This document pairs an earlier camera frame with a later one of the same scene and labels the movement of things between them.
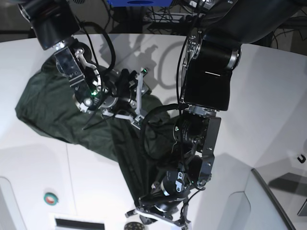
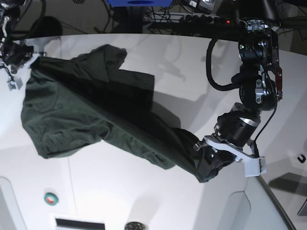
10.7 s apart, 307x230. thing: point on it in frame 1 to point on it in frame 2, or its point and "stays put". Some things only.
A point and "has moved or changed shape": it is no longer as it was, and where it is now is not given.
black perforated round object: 134,225 stays put
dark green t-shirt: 46,104 has moved or changed shape
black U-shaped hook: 303,160 stays put
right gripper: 166,194 to 238,127
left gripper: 117,97 to 17,54
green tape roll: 51,199 stays put
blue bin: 140,3 stays put
